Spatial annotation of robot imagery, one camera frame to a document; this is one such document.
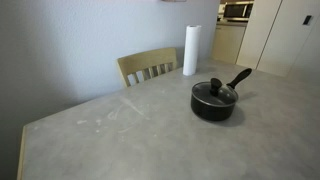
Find glass lid with black knob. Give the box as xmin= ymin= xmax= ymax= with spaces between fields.
xmin=192 ymin=77 xmax=239 ymax=108

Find light wooden slatted chair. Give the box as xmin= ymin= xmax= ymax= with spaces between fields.
xmin=116 ymin=47 xmax=179 ymax=88

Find white paper towel roll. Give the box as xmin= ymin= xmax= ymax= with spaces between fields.
xmin=182 ymin=24 xmax=203 ymax=77

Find beige kitchen counter cabinet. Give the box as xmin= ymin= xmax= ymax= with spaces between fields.
xmin=211 ymin=21 xmax=249 ymax=65

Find silver microwave oven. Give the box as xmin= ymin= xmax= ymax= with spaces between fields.
xmin=222 ymin=1 xmax=255 ymax=21

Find white tall cabinet doors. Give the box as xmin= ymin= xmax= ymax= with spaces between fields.
xmin=235 ymin=0 xmax=320 ymax=78

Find black saucepan with handle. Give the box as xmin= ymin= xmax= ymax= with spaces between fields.
xmin=190 ymin=68 xmax=253 ymax=122

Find black wall switch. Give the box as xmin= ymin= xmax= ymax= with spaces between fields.
xmin=302 ymin=14 xmax=313 ymax=26

